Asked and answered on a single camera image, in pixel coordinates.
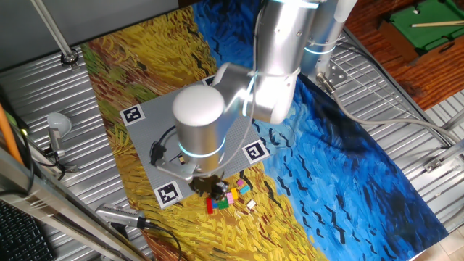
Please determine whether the black keyboard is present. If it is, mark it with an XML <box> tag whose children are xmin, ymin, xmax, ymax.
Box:
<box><xmin>0</xmin><ymin>201</ymin><xmax>55</xmax><ymax>261</ymax></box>

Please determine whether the thick grey robot cable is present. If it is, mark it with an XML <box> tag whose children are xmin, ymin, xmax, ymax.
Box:
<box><xmin>315</xmin><ymin>72</ymin><xmax>464</xmax><ymax>146</ymax></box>

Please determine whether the white dome lamp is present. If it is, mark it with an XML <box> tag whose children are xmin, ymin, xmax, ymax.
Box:
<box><xmin>46</xmin><ymin>112</ymin><xmax>73</xmax><ymax>160</ymax></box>

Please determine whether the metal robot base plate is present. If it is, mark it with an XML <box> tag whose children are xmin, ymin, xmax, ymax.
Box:
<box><xmin>314</xmin><ymin>59</ymin><xmax>349</xmax><ymax>91</ymax></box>

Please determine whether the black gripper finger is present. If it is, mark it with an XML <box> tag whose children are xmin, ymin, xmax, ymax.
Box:
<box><xmin>188</xmin><ymin>177</ymin><xmax>210</xmax><ymax>199</ymax></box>
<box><xmin>212</xmin><ymin>181</ymin><xmax>229</xmax><ymax>202</ymax></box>

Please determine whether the metal pole with round base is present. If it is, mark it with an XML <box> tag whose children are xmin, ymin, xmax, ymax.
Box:
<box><xmin>29</xmin><ymin>0</ymin><xmax>80</xmax><ymax>70</ymax></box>

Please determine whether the grey Lego baseplate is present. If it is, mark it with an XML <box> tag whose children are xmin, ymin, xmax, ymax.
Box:
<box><xmin>119</xmin><ymin>73</ymin><xmax>271</xmax><ymax>210</ymax></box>

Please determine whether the green toy pool table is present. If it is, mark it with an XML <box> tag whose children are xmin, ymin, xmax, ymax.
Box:
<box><xmin>378</xmin><ymin>0</ymin><xmax>464</xmax><ymax>62</ymax></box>

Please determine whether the orange tube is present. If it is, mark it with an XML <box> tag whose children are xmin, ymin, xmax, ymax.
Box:
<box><xmin>0</xmin><ymin>103</ymin><xmax>25</xmax><ymax>166</ymax></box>

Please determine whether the painted blue yellow cloth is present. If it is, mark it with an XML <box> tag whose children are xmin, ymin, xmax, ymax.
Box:
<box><xmin>80</xmin><ymin>0</ymin><xmax>450</xmax><ymax>261</ymax></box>

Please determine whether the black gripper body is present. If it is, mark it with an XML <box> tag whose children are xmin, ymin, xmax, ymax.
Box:
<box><xmin>191</xmin><ymin>173</ymin><xmax>224</xmax><ymax>186</ymax></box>

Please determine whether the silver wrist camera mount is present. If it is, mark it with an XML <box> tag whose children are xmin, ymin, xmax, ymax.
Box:
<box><xmin>150</xmin><ymin>139</ymin><xmax>199</xmax><ymax>183</ymax></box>

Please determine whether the silver ribbed camera device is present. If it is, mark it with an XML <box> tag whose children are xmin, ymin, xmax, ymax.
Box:
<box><xmin>94</xmin><ymin>202</ymin><xmax>152</xmax><ymax>230</ymax></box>

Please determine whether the black device cable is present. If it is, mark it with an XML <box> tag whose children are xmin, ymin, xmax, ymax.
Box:
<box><xmin>143</xmin><ymin>220</ymin><xmax>183</xmax><ymax>261</ymax></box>

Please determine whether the aluminium profile rail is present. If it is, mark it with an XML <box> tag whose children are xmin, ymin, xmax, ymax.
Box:
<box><xmin>440</xmin><ymin>108</ymin><xmax>464</xmax><ymax>132</ymax></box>
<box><xmin>423</xmin><ymin>139</ymin><xmax>464</xmax><ymax>174</ymax></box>

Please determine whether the wooden cue stick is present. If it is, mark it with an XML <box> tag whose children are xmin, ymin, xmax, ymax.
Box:
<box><xmin>411</xmin><ymin>20</ymin><xmax>464</xmax><ymax>28</ymax></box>

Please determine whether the aluminium frame bar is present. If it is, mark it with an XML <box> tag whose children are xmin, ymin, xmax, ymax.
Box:
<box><xmin>0</xmin><ymin>146</ymin><xmax>153</xmax><ymax>261</ymax></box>

